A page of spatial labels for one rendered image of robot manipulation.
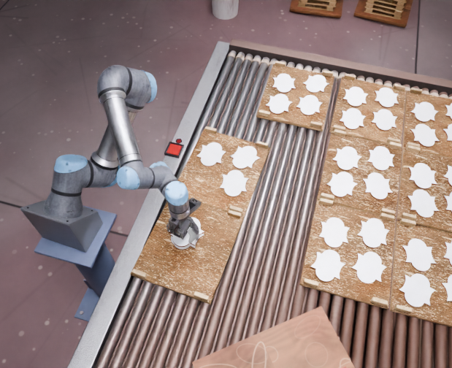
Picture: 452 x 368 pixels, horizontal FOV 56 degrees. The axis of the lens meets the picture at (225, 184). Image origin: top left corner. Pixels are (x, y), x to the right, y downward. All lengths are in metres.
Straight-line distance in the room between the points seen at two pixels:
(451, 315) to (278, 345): 0.71
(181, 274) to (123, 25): 3.14
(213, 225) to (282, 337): 0.56
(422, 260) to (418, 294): 0.15
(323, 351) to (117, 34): 3.50
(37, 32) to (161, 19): 1.17
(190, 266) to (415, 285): 0.90
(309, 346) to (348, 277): 0.37
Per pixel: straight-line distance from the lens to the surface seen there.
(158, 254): 1.81
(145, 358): 1.71
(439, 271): 1.97
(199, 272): 1.76
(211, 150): 2.06
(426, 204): 2.10
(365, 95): 2.43
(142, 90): 1.66
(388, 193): 2.07
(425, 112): 2.46
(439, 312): 1.90
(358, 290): 1.82
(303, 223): 1.91
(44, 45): 4.44
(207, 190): 1.94
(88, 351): 1.76
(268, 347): 1.58
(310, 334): 1.61
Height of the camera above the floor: 2.57
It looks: 57 degrees down
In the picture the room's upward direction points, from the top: 1 degrees clockwise
